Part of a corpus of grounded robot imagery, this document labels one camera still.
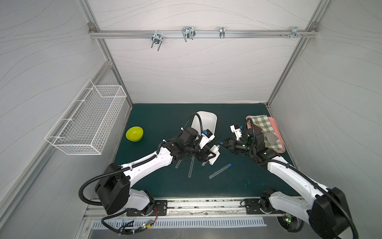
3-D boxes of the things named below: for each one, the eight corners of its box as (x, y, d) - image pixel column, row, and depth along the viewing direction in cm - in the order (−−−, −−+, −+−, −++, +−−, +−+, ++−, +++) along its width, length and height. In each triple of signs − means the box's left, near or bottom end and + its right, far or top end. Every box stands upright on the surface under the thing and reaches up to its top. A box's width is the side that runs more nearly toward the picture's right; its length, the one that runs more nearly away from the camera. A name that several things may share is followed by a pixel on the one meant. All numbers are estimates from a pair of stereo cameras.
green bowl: (126, 142, 99) (123, 138, 95) (130, 130, 106) (128, 126, 102) (142, 142, 99) (140, 138, 95) (145, 130, 106) (143, 126, 102)
